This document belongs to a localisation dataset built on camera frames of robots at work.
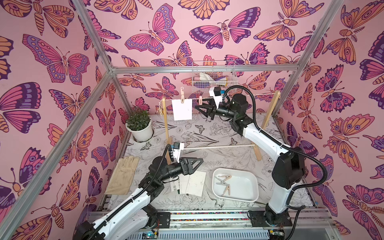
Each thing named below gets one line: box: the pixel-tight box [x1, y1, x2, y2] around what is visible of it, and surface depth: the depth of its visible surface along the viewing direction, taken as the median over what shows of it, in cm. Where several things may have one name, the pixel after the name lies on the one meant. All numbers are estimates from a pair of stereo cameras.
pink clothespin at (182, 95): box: [180, 86, 185, 104], surface depth 66 cm
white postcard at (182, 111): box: [171, 99, 193, 121], surface depth 72 cm
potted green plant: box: [125, 110, 154, 142], surface depth 97 cm
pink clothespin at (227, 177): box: [217, 174, 232, 182], surface depth 89 cm
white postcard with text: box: [169, 177, 180, 192], surface depth 87 cm
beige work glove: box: [104, 155, 140, 196], surface depth 91 cm
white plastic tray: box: [212, 167, 259, 203], surface depth 86 cm
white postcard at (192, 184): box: [179, 170, 207, 197], surface depth 87 cm
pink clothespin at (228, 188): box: [224, 184, 231, 196], surface depth 85 cm
